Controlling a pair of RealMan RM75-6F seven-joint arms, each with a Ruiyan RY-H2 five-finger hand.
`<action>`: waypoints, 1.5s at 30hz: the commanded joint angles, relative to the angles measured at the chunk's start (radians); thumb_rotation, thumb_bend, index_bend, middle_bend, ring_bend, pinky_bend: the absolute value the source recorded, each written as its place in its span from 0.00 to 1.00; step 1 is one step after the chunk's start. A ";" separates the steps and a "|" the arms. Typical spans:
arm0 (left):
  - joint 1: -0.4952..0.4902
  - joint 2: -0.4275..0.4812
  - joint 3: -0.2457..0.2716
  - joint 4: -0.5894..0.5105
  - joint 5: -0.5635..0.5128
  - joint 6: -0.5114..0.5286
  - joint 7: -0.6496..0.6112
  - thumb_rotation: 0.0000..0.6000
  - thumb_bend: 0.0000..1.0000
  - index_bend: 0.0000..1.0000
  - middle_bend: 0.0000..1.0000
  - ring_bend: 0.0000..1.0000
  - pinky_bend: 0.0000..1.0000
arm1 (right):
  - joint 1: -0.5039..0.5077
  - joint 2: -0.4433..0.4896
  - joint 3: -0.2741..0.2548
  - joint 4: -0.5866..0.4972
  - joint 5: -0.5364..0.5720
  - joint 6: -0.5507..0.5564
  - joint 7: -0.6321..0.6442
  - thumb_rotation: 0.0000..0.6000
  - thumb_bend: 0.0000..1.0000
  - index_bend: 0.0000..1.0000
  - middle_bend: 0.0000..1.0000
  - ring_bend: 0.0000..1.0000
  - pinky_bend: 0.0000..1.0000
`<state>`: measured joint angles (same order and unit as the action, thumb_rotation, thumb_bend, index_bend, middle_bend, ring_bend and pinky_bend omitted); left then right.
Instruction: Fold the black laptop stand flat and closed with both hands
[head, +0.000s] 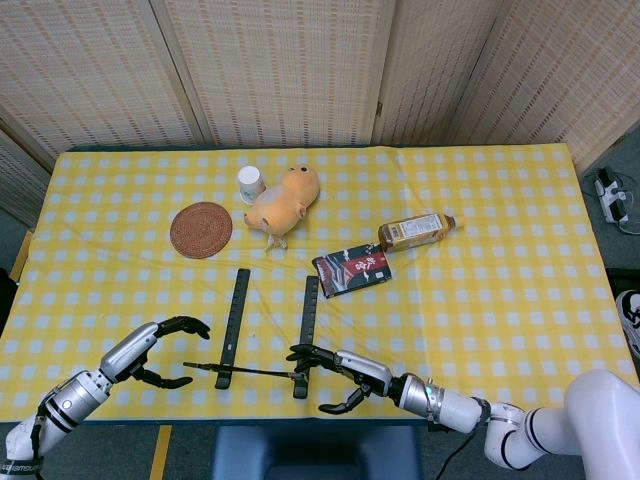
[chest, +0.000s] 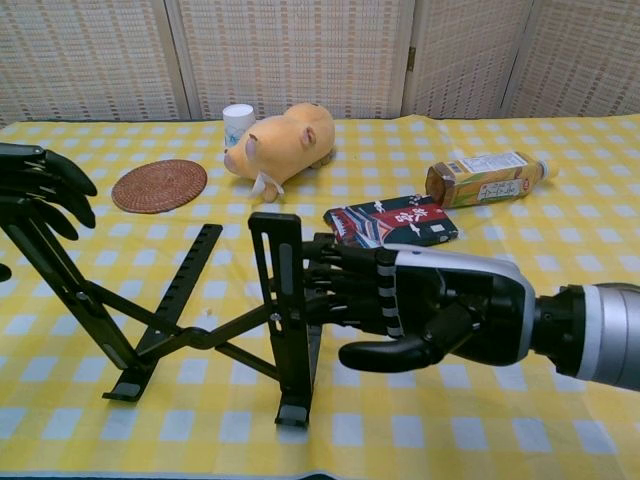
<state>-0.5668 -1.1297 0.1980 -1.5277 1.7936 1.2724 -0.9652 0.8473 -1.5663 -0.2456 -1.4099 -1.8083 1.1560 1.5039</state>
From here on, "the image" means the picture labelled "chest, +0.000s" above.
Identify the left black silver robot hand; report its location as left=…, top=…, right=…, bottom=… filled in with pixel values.
left=0, top=142, right=99, bottom=284

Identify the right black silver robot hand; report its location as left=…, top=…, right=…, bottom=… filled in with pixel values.
left=301, top=234, right=539, bottom=375

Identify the black folding laptop stand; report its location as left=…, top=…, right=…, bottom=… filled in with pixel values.
left=0, top=212, right=324, bottom=429

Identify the black red printed box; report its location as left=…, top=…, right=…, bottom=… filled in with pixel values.
left=323, top=193, right=460, bottom=250

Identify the round brown woven coaster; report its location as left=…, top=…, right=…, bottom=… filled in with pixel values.
left=111, top=158, right=209, bottom=215

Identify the yellow white checkered tablecloth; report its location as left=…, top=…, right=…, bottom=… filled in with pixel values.
left=0, top=114, right=640, bottom=476

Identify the brown tea bottle yellow label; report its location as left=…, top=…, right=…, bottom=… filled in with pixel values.
left=425, top=150, right=561, bottom=210

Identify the white paper cup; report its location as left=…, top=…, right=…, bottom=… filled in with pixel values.
left=222, top=103, right=255, bottom=150

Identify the orange plush animal toy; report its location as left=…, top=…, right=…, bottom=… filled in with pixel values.
left=223, top=101, right=336, bottom=203

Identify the beige woven folding screen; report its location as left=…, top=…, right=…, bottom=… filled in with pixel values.
left=0, top=0, right=640, bottom=124

